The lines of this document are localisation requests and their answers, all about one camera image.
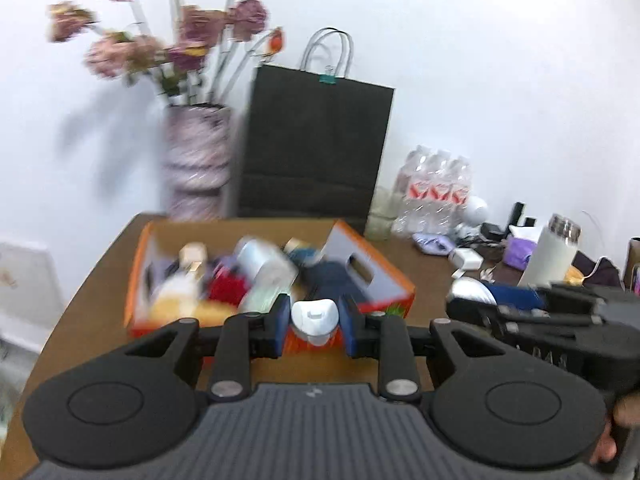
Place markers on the person right hand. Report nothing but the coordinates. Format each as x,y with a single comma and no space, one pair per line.
625,415

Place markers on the white rounded small device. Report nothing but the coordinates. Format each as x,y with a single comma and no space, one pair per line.
315,321

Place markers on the white wall panel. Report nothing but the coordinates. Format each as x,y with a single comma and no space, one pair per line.
31,299

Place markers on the water bottle left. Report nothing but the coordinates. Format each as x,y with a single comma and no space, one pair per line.
407,188

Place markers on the navy blue pouch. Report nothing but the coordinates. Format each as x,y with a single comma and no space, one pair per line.
331,280

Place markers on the black paper bag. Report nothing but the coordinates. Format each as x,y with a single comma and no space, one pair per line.
313,150

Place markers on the red cardboard box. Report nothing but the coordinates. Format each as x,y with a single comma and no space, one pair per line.
212,270

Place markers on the white round camera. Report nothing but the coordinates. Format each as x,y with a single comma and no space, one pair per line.
472,215

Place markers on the white power adapter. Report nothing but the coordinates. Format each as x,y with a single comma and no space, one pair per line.
466,259

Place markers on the white thermos bottle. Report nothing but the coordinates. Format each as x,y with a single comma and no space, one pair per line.
554,254

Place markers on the water bottle right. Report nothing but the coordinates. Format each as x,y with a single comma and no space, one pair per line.
459,178

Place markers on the red fabric flower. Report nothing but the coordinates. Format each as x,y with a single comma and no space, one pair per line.
227,287

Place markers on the purple textured vase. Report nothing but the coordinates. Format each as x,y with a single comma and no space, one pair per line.
197,161

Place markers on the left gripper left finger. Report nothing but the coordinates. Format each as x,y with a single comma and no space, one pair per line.
141,400

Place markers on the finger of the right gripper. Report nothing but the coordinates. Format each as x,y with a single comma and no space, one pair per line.
520,298

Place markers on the white wet wipes pack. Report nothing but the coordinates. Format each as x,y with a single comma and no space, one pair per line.
268,270

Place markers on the white bottle cap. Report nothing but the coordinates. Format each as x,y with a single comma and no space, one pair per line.
471,289

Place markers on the green binder clip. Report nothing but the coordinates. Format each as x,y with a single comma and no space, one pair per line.
327,79

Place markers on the water bottle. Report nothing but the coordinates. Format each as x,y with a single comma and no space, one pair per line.
433,198
459,178
407,188

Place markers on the beige charger block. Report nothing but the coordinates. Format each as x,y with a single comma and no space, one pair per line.
192,258

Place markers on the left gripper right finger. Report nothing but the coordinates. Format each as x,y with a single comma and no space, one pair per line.
493,404

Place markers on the water bottle middle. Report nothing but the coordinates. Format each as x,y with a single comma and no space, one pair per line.
433,198

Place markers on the clear glass cup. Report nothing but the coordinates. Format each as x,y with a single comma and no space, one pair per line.
381,216

